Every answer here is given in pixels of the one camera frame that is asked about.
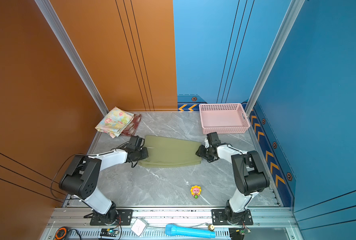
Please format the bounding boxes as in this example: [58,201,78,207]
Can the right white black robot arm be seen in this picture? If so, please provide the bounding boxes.
[196,144,270,225]

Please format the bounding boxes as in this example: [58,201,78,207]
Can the white square card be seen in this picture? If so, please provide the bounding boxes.
[131,218,149,237]

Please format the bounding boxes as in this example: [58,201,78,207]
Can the olive green skirt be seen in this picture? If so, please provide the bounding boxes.
[139,135,202,168]

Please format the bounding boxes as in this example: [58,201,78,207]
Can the red plaid skirt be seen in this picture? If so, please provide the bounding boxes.
[121,114,142,136]

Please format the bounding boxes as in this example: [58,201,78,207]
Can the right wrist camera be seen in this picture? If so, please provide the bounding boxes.
[207,132,221,148]

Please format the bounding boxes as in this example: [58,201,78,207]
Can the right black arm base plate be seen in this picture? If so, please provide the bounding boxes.
[211,208,254,226]

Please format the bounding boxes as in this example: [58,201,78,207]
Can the green circuit board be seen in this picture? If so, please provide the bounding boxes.
[100,228,120,239]
[236,227,251,236]

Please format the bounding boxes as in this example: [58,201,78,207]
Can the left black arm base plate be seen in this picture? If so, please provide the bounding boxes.
[90,209,133,226]

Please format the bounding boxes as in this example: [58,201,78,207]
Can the floral pastel skirt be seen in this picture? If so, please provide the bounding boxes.
[95,107,135,138]

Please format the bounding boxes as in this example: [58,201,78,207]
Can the left green circuit board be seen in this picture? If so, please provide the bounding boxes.
[100,228,120,239]

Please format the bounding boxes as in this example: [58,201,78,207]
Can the pink perforated plastic basket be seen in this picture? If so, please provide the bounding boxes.
[199,103,251,135]

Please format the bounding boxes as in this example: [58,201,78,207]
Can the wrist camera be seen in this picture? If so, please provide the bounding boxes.
[126,136,145,152]
[207,132,221,148]

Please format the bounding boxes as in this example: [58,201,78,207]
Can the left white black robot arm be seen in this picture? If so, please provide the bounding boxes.
[59,147,149,225]

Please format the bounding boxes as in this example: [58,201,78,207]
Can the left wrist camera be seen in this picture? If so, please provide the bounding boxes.
[126,136,145,152]

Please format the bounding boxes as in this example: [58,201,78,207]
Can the orange black tape measure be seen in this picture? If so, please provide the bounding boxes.
[54,227,69,240]

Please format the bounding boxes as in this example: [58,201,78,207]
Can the cyan toy microphone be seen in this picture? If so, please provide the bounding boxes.
[165,224,216,239]

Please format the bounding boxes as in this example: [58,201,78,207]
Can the yellow sunflower toy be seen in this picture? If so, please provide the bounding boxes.
[190,186,202,199]

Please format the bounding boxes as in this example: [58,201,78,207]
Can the right green circuit board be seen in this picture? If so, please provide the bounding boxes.
[236,227,251,236]

